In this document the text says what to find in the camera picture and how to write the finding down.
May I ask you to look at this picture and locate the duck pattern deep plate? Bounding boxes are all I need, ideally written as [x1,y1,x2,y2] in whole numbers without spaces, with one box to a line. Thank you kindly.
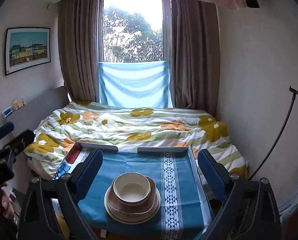
[104,187,161,225]

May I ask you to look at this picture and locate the small white bowl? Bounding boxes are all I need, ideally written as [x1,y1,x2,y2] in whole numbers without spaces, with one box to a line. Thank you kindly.
[113,172,151,204]

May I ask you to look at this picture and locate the pink square bowl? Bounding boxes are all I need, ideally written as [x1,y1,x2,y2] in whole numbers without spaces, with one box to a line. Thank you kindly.
[104,172,161,223]

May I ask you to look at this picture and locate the cream ribbed bowl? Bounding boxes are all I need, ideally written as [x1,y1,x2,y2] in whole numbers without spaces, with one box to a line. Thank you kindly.
[108,176,156,214]

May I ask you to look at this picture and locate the person left hand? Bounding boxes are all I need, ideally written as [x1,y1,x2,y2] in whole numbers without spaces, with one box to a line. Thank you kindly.
[0,182,14,220]

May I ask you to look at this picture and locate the small blue box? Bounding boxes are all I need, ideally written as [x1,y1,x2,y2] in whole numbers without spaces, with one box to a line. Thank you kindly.
[2,107,13,119]

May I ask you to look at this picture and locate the grey headboard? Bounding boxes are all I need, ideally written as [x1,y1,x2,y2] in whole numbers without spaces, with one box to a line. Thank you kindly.
[6,86,69,137]

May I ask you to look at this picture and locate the teal patterned tablecloth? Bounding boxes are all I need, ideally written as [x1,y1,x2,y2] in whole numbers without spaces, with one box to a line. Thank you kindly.
[54,143,212,239]

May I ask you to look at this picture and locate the floral duvet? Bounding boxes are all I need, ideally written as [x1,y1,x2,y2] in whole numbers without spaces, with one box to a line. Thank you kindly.
[24,101,248,179]

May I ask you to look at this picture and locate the beige trinket on headboard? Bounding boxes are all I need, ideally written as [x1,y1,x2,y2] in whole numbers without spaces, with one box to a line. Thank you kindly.
[12,99,26,111]

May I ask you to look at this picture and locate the framed houses picture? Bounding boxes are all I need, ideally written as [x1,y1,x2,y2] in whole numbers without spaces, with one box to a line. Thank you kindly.
[5,27,51,76]

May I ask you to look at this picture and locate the light blue window cloth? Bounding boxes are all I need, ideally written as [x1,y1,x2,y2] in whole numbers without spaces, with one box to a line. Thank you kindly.
[98,61,173,108]

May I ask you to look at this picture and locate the right brown curtain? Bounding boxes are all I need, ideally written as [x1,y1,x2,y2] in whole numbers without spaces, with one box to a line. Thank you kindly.
[169,0,220,115]

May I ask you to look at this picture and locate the brown curtain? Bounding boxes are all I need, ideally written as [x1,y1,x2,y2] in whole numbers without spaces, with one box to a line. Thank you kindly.
[169,0,220,115]
[58,0,100,102]

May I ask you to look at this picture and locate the left brown curtain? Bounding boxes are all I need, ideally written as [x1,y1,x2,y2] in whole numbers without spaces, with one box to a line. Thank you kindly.
[58,0,100,102]

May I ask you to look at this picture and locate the window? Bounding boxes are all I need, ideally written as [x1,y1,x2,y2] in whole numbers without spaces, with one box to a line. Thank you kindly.
[100,0,170,63]

